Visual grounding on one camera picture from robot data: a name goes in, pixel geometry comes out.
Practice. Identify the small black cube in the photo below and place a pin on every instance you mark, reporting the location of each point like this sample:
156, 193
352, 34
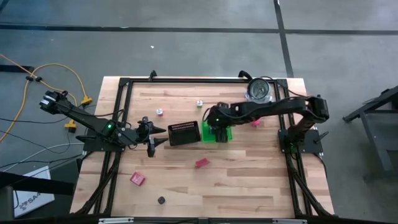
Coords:
161, 200

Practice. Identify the red adapter with white label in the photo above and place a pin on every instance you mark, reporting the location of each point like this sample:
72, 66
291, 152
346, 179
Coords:
137, 179

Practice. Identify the black slotted plastic basket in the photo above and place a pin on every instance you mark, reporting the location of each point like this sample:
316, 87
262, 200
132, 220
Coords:
177, 140

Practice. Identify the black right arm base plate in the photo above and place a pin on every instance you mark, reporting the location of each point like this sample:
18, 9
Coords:
312, 143

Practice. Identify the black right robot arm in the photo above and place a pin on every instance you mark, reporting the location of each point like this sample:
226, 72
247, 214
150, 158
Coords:
273, 107

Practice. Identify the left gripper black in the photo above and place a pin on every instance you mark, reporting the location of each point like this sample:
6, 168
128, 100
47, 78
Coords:
138, 133

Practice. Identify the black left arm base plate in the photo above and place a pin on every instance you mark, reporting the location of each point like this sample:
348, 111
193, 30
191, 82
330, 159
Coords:
93, 146

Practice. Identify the green slotted plastic basket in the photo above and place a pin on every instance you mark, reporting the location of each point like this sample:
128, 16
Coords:
206, 137

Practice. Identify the black aluminium table frame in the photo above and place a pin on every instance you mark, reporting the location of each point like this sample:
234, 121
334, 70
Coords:
202, 80

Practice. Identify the white printed box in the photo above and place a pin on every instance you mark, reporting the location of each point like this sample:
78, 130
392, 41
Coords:
34, 199

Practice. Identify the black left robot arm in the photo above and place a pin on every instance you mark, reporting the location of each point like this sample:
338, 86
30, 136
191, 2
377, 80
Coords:
90, 119

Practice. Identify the red rectangular power adapter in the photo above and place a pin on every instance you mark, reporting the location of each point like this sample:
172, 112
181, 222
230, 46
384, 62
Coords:
202, 163

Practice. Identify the black side table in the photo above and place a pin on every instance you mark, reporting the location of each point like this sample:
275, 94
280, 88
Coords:
381, 133

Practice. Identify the white cylindrical container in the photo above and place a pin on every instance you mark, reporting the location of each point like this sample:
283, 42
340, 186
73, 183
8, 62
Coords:
259, 90

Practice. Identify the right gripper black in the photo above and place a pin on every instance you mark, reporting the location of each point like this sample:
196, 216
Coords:
222, 116

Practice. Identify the black floor beam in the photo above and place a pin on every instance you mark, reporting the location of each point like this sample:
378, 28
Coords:
37, 184

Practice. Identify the green wall charger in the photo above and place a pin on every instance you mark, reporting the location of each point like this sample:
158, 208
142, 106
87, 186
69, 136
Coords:
199, 104

